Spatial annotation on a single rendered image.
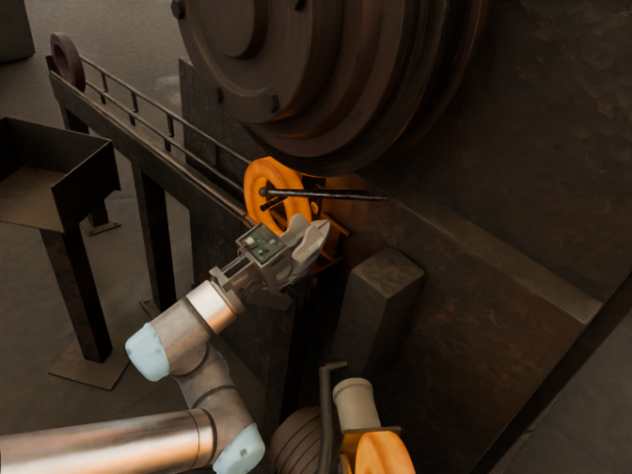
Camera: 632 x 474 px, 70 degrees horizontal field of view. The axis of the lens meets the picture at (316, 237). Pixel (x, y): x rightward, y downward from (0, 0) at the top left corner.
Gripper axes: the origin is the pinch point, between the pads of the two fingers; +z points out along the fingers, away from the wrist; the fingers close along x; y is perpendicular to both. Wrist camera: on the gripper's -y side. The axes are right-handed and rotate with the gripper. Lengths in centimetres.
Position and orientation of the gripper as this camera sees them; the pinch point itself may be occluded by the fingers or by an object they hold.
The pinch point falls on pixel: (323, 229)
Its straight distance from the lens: 76.8
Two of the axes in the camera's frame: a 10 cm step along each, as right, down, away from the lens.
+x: -6.4, -5.6, 5.3
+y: -1.5, -5.8, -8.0
